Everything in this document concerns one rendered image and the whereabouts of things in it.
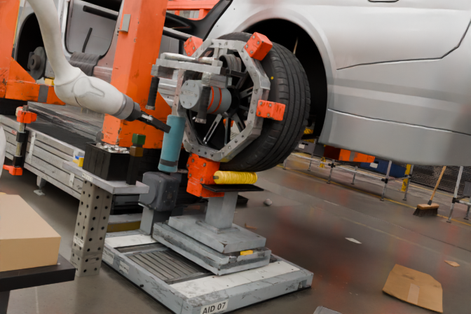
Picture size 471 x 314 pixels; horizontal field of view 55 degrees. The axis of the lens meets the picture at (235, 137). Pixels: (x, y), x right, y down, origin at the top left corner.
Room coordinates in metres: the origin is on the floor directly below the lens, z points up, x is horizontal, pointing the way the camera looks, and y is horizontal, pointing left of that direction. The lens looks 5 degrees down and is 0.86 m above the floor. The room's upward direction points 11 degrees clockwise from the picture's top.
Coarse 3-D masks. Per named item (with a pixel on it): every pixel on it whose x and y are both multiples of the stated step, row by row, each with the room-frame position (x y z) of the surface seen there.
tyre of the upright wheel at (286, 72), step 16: (240, 32) 2.15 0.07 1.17; (272, 48) 2.03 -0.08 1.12; (272, 64) 1.98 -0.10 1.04; (288, 64) 2.05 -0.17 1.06; (272, 80) 1.97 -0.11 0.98; (288, 80) 1.99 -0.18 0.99; (304, 80) 2.09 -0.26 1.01; (272, 96) 1.96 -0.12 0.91; (288, 96) 1.97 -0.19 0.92; (304, 96) 2.05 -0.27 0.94; (288, 112) 1.97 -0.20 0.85; (304, 112) 2.06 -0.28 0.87; (272, 128) 1.94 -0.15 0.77; (288, 128) 2.00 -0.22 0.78; (304, 128) 2.08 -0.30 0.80; (256, 144) 1.98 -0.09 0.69; (272, 144) 1.97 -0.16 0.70; (288, 144) 2.06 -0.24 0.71; (240, 160) 2.03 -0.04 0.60; (256, 160) 2.00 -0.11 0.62; (272, 160) 2.08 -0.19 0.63
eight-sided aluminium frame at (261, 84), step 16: (208, 48) 2.16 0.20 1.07; (240, 48) 2.00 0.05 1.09; (256, 64) 1.99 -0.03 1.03; (256, 80) 1.92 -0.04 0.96; (176, 96) 2.25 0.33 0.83; (256, 96) 1.91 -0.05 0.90; (176, 112) 2.23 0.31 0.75; (192, 128) 2.23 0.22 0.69; (256, 128) 1.92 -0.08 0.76; (192, 144) 2.13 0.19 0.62; (240, 144) 1.95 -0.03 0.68; (224, 160) 2.02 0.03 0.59
